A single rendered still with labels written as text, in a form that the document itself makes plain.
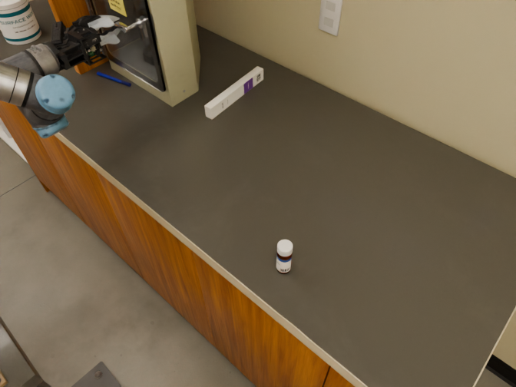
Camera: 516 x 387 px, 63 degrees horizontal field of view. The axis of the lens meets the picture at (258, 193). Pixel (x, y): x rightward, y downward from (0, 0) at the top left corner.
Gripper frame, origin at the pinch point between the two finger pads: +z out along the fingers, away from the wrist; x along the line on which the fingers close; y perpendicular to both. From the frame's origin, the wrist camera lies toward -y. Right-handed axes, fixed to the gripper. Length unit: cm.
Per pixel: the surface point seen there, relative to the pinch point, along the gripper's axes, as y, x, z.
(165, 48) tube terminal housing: 10.4, -7.1, 7.1
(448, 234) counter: 95, -30, 17
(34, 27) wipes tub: -60, -19, 0
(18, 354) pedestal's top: 45, -28, -64
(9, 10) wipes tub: -59, -10, -6
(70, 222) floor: -66, -117, -25
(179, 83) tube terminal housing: 9.8, -19.7, 9.6
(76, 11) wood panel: -26.5, -4.7, 2.6
